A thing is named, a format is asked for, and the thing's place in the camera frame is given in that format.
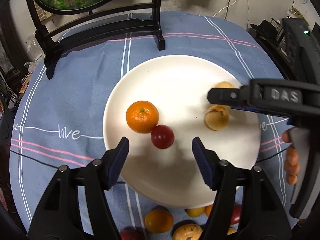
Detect large red plum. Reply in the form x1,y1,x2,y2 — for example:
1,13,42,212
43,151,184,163
120,229,145,240

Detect orange mandarin on table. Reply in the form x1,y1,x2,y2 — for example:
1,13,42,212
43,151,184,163
144,209,174,233

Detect large orange mandarin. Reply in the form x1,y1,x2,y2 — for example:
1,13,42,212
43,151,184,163
126,101,159,133

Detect tan spotted passion fruit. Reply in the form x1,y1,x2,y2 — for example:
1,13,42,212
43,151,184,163
204,105,229,131

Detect tan round fruit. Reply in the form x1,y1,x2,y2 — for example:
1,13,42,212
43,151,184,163
214,81,235,89

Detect black framed round goldfish screen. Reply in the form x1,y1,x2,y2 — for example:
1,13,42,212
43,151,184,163
23,0,166,80

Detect person right hand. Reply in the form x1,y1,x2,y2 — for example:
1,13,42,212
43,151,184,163
284,144,300,185

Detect white round plate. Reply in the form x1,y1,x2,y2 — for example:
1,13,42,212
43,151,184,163
103,55,260,209

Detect large tan spotted fruit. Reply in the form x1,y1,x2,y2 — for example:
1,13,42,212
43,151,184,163
172,224,203,240

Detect small orange mandarin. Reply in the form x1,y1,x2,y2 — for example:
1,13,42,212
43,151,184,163
204,205,213,217

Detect small yellow fruit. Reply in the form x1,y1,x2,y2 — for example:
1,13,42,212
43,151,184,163
186,207,205,218

